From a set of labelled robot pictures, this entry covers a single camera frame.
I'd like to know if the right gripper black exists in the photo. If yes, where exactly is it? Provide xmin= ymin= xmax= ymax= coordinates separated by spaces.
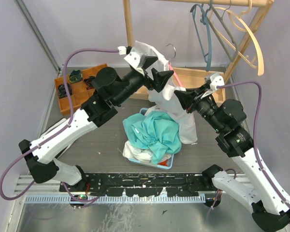
xmin=174 ymin=83 xmax=225 ymax=132

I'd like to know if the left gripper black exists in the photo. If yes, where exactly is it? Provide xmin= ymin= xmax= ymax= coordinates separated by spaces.
xmin=114 ymin=57 xmax=174 ymax=106

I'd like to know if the pink hanger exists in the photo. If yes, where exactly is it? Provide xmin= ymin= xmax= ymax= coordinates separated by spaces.
xmin=166 ymin=43 xmax=183 ymax=87

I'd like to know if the teal t shirt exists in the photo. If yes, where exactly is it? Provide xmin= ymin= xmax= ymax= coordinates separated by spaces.
xmin=123 ymin=111 xmax=182 ymax=165

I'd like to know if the grey metal hanger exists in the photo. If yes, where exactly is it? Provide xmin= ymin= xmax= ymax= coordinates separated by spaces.
xmin=207 ymin=0 xmax=239 ymax=62

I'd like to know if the orange t shirt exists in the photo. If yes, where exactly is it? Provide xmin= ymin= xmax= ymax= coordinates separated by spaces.
xmin=158 ymin=159 xmax=169 ymax=166

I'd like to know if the white t shirt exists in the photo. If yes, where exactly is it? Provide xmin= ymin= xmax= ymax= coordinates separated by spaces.
xmin=122 ymin=141 xmax=172 ymax=164

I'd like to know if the beige wooden hanger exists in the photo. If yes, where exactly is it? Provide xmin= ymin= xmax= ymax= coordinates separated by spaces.
xmin=211 ymin=0 xmax=273 ymax=79

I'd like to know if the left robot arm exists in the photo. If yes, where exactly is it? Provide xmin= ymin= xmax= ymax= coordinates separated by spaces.
xmin=19 ymin=54 xmax=174 ymax=191

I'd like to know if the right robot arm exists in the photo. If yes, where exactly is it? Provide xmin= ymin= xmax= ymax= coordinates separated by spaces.
xmin=174 ymin=84 xmax=290 ymax=232

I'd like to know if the wooden clothes rack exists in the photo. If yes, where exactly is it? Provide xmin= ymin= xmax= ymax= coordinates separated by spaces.
xmin=122 ymin=0 xmax=274 ymax=102

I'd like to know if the dark rolled sock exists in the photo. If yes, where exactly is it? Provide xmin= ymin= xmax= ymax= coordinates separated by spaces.
xmin=83 ymin=76 xmax=96 ymax=89
xmin=68 ymin=70 xmax=83 ymax=84
xmin=58 ymin=83 xmax=72 ymax=99

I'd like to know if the light blue plastic basket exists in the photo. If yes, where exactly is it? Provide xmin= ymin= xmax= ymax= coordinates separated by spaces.
xmin=122 ymin=107 xmax=175 ymax=171

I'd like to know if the wooden compartment tray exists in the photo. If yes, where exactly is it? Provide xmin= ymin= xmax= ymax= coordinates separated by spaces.
xmin=54 ymin=63 xmax=107 ymax=116

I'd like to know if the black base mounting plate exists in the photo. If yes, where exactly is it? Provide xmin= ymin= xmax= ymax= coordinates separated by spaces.
xmin=68 ymin=173 xmax=217 ymax=197

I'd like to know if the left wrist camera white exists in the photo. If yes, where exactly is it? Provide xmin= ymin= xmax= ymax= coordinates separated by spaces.
xmin=124 ymin=46 xmax=145 ymax=71

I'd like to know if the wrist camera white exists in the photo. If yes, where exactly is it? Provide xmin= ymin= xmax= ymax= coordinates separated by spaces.
xmin=124 ymin=46 xmax=145 ymax=71
xmin=201 ymin=72 xmax=225 ymax=99

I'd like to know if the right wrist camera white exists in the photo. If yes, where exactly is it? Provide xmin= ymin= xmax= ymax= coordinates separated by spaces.
xmin=201 ymin=72 xmax=225 ymax=99

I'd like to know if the aluminium frame rail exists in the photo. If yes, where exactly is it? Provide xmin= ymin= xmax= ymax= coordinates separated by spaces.
xmin=14 ymin=173 xmax=277 ymax=204

